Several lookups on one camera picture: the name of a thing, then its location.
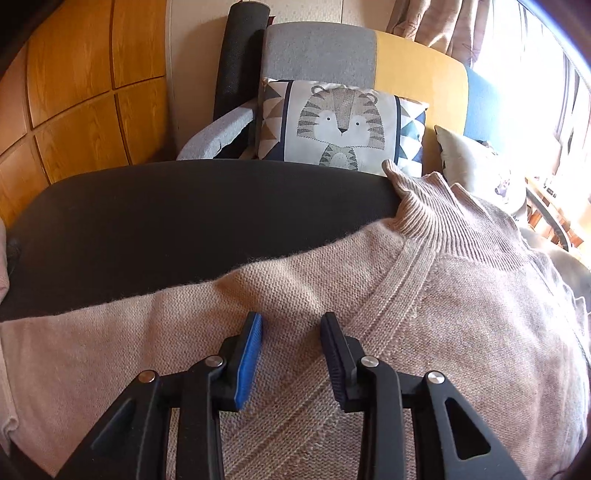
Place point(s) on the wooden panel wardrobe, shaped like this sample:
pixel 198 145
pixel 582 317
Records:
pixel 86 92

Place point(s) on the black rolled mat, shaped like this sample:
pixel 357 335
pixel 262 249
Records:
pixel 240 61

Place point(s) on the beige curtain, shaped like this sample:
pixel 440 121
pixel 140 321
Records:
pixel 453 27

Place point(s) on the grey yellow blue sofa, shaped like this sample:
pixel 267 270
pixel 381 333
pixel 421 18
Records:
pixel 459 99

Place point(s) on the beige knit sweater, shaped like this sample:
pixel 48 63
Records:
pixel 436 343

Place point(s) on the deer print cushion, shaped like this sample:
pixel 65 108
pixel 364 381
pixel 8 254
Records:
pixel 482 171

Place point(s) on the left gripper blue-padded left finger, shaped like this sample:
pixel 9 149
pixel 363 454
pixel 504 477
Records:
pixel 240 354

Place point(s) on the tiger print cushion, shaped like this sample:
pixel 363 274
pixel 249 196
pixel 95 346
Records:
pixel 339 126

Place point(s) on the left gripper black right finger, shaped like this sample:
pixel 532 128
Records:
pixel 343 355

